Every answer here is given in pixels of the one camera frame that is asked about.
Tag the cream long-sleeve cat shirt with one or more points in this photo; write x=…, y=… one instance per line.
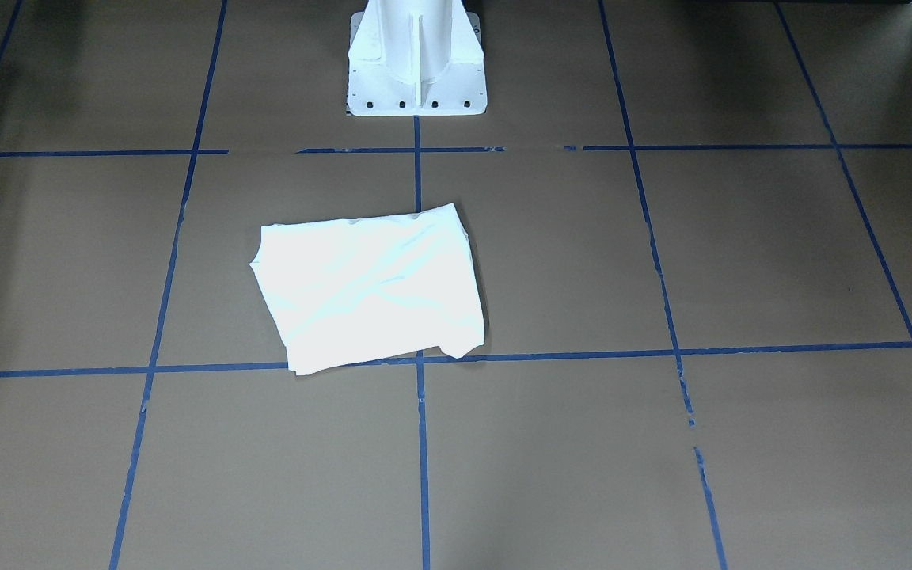
x=352, y=290

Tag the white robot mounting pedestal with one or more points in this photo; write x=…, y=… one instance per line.
x=416, y=58

